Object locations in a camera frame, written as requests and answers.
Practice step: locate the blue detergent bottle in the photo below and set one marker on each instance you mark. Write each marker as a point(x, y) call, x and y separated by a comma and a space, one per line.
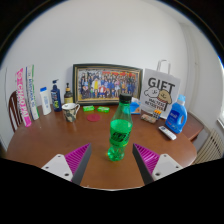
point(176, 118)

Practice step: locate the white bottle with blue cap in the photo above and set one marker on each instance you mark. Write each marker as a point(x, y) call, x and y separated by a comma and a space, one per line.
point(45, 102)

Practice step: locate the green plastic drink bottle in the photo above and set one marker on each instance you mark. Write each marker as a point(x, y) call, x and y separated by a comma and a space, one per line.
point(120, 133)

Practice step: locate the pink toothpaste box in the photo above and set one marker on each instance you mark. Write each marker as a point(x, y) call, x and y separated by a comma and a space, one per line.
point(23, 98)

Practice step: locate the brown pump bottle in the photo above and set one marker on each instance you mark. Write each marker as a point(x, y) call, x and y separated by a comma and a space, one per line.
point(68, 97)

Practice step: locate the white floral patterned mug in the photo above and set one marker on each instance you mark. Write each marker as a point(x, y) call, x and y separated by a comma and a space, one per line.
point(69, 113)

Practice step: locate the brown wooden chair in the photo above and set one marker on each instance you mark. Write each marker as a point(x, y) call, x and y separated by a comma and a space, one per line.
point(14, 111)

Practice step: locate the blue tissue pack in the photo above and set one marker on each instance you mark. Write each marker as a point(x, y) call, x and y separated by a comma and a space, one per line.
point(135, 107)

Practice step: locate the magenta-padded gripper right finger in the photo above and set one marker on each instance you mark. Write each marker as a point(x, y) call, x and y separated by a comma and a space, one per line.
point(146, 158)

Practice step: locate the black framed group picture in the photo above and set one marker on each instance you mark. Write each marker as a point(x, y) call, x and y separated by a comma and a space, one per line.
point(106, 83)

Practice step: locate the dark blue pump bottle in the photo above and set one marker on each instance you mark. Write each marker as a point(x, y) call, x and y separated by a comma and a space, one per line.
point(56, 98)

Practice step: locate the green and white toothpaste box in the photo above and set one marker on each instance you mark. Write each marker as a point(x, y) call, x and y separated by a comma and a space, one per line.
point(32, 93)

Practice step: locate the flat round red coaster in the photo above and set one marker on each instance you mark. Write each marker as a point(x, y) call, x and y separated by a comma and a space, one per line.
point(93, 117)

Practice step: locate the white remote control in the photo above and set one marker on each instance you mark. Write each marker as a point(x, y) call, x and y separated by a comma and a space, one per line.
point(167, 132)

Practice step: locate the small brown wrapped packet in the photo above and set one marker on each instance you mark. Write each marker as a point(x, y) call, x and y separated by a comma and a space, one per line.
point(148, 118)

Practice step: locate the white printed paper bag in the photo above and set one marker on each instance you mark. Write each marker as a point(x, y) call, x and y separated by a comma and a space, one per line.
point(158, 95)

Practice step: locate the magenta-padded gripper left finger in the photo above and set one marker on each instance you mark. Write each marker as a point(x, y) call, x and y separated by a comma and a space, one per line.
point(78, 158)

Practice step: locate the white radiator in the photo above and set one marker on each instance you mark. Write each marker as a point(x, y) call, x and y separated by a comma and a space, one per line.
point(211, 146)

